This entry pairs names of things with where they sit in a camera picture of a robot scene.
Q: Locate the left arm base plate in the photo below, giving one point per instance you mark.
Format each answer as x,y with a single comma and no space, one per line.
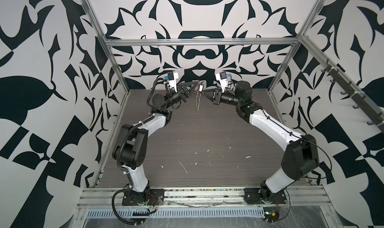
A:
144,196

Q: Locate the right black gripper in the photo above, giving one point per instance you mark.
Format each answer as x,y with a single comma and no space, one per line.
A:
216,99

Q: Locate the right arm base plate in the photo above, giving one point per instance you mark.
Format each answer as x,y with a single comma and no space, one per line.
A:
259,196

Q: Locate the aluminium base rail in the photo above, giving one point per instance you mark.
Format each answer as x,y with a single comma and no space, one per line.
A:
206,196

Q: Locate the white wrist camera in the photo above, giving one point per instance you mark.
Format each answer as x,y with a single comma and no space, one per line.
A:
223,78
171,79

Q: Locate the black wall hook rack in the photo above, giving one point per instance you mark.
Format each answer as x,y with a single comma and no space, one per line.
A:
361,99

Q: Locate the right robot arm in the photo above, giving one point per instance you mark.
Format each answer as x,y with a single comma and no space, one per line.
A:
301,152

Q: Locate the white slotted cable duct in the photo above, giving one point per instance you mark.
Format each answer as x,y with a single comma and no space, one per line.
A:
181,212

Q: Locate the aluminium frame crossbar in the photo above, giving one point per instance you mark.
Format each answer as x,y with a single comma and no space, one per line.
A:
201,42

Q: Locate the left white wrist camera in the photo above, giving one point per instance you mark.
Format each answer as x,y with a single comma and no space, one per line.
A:
171,79

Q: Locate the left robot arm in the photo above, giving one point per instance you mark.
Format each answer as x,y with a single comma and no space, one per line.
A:
131,146

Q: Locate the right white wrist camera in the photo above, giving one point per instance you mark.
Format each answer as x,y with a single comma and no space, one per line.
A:
223,78

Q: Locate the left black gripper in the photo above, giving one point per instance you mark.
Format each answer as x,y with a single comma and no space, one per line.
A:
182,90

